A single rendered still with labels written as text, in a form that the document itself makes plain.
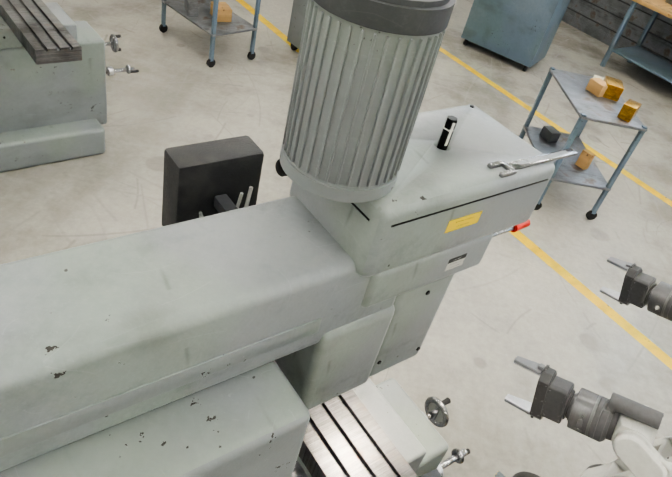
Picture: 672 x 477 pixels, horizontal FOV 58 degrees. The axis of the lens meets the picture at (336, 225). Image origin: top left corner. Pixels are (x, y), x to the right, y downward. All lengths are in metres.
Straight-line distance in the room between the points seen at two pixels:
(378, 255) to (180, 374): 0.37
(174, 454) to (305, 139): 0.52
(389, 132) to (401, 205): 0.14
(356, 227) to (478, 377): 2.46
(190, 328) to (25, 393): 0.22
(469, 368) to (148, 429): 2.57
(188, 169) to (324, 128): 0.44
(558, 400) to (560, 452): 1.98
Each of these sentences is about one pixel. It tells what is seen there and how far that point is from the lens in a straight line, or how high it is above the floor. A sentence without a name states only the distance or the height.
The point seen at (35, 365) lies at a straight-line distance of 0.87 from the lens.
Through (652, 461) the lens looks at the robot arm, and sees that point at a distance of 1.35.
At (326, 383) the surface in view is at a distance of 1.27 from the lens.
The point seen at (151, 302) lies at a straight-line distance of 0.92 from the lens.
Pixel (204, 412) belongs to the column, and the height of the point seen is 1.56.
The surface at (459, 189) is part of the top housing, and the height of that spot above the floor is 1.89.
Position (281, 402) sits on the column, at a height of 1.56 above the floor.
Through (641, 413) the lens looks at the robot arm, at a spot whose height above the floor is 1.57.
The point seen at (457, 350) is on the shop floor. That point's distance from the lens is 3.48.
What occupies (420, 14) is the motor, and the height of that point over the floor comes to 2.20.
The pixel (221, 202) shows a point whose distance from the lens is 1.31.
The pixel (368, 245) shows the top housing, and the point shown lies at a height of 1.81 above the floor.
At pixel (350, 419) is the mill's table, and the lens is 1.86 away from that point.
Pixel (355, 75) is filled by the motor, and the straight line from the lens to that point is 0.84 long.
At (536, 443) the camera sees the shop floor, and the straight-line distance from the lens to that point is 3.31.
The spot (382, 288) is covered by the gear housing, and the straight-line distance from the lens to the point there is 1.12.
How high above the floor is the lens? 2.44
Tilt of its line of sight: 38 degrees down
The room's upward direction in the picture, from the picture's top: 15 degrees clockwise
